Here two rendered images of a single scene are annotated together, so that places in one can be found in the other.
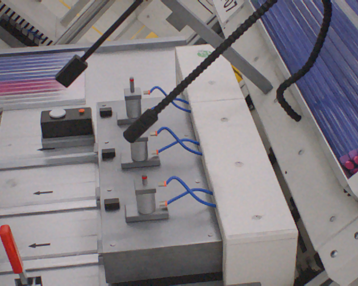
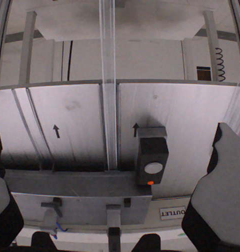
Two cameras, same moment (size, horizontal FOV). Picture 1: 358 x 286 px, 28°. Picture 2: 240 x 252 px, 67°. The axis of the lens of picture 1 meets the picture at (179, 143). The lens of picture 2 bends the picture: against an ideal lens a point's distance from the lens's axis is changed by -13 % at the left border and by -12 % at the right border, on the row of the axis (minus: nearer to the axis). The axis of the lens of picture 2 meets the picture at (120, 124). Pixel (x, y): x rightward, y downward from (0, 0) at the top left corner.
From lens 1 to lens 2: 1.01 m
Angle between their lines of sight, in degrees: 62
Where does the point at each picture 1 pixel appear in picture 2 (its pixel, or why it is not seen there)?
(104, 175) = (31, 196)
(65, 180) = (76, 145)
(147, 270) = not seen: outside the picture
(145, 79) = not seen: hidden behind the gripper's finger
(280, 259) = not seen: hidden behind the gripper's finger
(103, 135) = (88, 199)
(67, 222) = (21, 146)
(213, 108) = (105, 238)
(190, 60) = (177, 232)
